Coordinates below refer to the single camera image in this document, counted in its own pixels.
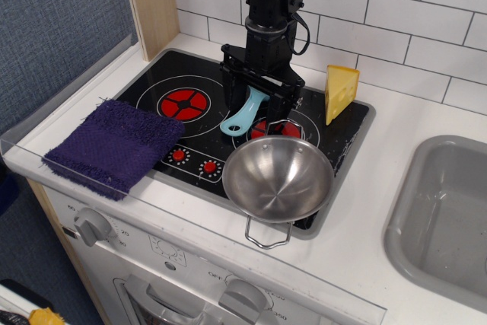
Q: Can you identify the yellow cheese wedge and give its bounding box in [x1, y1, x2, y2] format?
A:
[325, 65, 360, 126]

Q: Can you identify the yellow object at corner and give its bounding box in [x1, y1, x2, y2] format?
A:
[28, 307, 66, 325]

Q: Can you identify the grey left oven knob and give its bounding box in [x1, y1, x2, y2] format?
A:
[74, 208, 112, 247]

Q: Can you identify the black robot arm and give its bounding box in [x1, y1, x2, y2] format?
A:
[221, 0, 304, 123]

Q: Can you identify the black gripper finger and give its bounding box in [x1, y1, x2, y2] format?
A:
[266, 91, 299, 123]
[221, 65, 247, 110]

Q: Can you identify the grey right oven knob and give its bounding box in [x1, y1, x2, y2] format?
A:
[218, 279, 268, 323]

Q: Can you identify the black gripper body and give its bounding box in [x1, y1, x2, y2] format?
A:
[221, 22, 305, 97]

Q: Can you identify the black toy stovetop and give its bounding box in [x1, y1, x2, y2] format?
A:
[113, 49, 377, 241]

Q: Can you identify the wooden side post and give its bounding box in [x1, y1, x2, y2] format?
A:
[129, 0, 180, 62]

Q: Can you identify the steel bowl with wire handles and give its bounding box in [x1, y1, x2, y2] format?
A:
[222, 119, 336, 250]

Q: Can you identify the purple towel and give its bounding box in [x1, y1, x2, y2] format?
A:
[43, 100, 185, 201]

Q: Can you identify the silver oven door handle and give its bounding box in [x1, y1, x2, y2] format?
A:
[123, 275, 218, 324]

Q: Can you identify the grey oven knob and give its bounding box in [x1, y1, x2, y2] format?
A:
[218, 279, 268, 323]
[74, 208, 112, 247]

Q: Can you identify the grey sink basin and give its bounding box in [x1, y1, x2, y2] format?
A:
[384, 135, 486, 312]

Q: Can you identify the blue dish brush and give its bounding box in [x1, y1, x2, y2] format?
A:
[220, 87, 269, 137]

